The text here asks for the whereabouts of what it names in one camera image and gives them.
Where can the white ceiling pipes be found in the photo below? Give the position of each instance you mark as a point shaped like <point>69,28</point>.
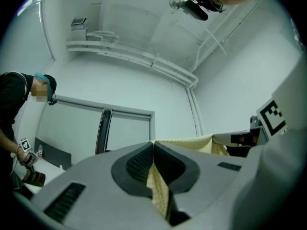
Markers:
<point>144,57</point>

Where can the black head-mounted camera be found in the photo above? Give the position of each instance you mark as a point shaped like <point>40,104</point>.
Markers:
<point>194,8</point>

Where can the cream waffle-knit clothing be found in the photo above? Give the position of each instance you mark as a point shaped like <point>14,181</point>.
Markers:
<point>192,144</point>

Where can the white air conditioning unit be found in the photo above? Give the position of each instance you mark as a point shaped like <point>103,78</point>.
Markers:
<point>79,29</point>

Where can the person's left forearm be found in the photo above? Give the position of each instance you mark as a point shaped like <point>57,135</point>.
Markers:
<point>275,188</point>

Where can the white vertical pipes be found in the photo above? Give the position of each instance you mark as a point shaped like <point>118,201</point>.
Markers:
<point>195,111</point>

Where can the ceiling-mounted fan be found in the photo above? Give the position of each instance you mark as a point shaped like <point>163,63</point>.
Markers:
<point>174,3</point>

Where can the dark grey desk partition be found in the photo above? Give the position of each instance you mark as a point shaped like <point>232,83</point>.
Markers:
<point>54,156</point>

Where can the white framed window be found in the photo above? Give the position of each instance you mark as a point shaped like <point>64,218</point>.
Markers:
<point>129,130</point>

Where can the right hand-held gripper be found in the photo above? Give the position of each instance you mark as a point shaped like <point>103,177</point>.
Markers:
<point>287,87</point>

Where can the brown striped object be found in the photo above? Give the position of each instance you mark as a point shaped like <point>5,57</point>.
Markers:
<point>34,177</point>

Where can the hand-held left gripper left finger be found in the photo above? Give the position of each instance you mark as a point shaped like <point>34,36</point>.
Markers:
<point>130,170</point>

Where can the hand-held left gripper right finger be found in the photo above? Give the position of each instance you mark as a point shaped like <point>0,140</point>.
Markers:
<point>177,171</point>

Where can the thin-rimmed glasses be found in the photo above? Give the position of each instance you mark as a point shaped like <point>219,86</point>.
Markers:
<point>217,5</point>

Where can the clear water bottle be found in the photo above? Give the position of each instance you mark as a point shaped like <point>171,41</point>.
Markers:
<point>40,151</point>

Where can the black window strip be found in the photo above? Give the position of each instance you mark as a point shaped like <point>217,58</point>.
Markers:
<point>103,130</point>

